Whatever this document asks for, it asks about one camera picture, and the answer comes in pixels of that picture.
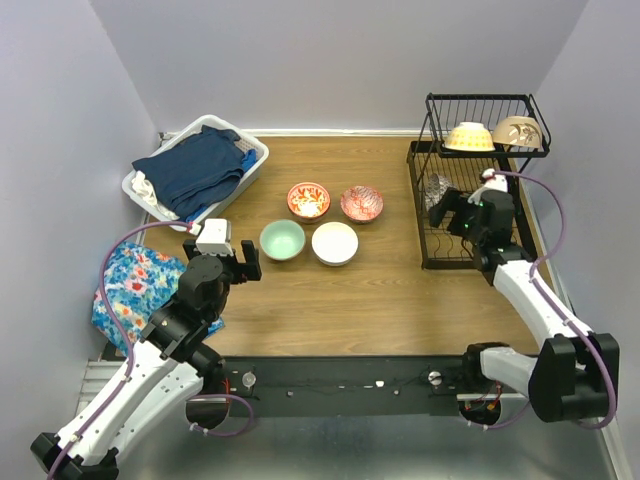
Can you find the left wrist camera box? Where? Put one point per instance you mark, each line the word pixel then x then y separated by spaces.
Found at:
pixel 214 238

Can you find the white crumpled cloth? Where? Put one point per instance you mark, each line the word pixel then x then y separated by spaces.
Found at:
pixel 145 190

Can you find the white plastic laundry basket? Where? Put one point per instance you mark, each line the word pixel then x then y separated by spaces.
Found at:
pixel 245 143

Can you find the blue zigzag pattern bowl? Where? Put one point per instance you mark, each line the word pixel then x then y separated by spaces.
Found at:
pixel 361 204

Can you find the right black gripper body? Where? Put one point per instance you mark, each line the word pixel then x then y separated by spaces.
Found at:
pixel 463 222

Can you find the black two-tier dish rack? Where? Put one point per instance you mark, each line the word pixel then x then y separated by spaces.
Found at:
pixel 428 155

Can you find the white ribbed bowl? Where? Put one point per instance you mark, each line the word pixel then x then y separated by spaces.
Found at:
pixel 335 243

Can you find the celadon green bowl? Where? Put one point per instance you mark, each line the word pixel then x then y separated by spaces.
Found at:
pixel 282 240

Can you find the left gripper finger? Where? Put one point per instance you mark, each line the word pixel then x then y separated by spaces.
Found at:
pixel 252 268
pixel 189 247

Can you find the yellow patterned bowl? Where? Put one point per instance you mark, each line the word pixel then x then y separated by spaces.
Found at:
pixel 470 137

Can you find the brown lattice pattern bowl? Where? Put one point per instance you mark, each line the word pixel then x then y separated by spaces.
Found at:
pixel 435 188

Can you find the dark blue folded garment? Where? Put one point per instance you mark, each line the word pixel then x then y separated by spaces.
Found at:
pixel 204 169

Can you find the beige bowl brown leaf pattern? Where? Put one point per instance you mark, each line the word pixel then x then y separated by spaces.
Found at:
pixel 518 131

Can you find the orange floral pattern bowl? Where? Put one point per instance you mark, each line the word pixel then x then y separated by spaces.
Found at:
pixel 308 198

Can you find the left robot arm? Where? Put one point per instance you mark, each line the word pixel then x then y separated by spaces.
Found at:
pixel 168 366

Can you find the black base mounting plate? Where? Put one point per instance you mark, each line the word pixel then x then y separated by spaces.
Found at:
pixel 315 386

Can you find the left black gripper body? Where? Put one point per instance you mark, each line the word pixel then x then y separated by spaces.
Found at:
pixel 234 270

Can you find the blue floral fabric bag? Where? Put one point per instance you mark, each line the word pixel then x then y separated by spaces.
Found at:
pixel 138 280

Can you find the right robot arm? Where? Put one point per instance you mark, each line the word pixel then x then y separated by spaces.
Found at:
pixel 575 375

